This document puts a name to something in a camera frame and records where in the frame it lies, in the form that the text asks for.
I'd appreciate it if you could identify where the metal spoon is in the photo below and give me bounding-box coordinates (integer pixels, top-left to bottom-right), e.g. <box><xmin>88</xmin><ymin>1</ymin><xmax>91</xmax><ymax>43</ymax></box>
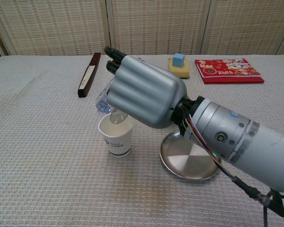
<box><xmin>109</xmin><ymin>112</ymin><xmax>129</xmax><ymax>125</ymax></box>

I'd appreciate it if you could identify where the white paper cup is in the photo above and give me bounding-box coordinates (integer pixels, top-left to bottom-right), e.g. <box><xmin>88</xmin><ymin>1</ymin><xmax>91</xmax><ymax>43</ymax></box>
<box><xmin>98</xmin><ymin>113</ymin><xmax>134</xmax><ymax>158</ymax></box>

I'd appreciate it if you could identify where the yellow sponge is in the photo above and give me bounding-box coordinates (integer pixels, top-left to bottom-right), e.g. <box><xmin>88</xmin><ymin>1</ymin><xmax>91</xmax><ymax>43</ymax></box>
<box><xmin>168</xmin><ymin>58</ymin><xmax>191</xmax><ymax>80</ymax></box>

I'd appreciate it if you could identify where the steel plate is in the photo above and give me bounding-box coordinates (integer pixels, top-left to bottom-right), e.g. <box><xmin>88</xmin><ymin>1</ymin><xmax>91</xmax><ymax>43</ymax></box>
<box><xmin>159</xmin><ymin>131</ymin><xmax>222</xmax><ymax>182</ymax></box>

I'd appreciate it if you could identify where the beige woven screen panel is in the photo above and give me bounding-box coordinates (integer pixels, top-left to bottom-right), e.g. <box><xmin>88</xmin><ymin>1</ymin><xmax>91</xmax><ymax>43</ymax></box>
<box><xmin>203</xmin><ymin>0</ymin><xmax>284</xmax><ymax>55</ymax></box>
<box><xmin>0</xmin><ymin>0</ymin><xmax>109</xmax><ymax>56</ymax></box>
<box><xmin>106</xmin><ymin>0</ymin><xmax>213</xmax><ymax>56</ymax></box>

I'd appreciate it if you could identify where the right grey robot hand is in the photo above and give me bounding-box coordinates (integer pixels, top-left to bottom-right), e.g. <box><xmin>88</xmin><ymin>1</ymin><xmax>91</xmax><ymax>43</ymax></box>
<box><xmin>104</xmin><ymin>46</ymin><xmax>188</xmax><ymax>130</ymax></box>

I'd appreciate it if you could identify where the white woven tablecloth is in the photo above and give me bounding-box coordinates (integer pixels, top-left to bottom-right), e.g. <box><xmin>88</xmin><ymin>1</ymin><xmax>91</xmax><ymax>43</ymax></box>
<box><xmin>0</xmin><ymin>54</ymin><xmax>284</xmax><ymax>227</ymax></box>

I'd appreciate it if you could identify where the clear plastic water bottle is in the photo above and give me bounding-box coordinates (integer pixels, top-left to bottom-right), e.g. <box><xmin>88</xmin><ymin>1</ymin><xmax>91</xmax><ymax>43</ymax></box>
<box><xmin>95</xmin><ymin>79</ymin><xmax>115</xmax><ymax>114</ymax></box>

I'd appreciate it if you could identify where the dark brown folded fan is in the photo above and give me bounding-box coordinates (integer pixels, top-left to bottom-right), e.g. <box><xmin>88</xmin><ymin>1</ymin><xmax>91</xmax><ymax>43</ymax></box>
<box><xmin>77</xmin><ymin>52</ymin><xmax>101</xmax><ymax>98</ymax></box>

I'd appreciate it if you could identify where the blue cube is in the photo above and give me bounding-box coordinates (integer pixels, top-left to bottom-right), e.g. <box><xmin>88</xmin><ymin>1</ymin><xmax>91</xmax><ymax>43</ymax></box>
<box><xmin>172</xmin><ymin>53</ymin><xmax>186</xmax><ymax>67</ymax></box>

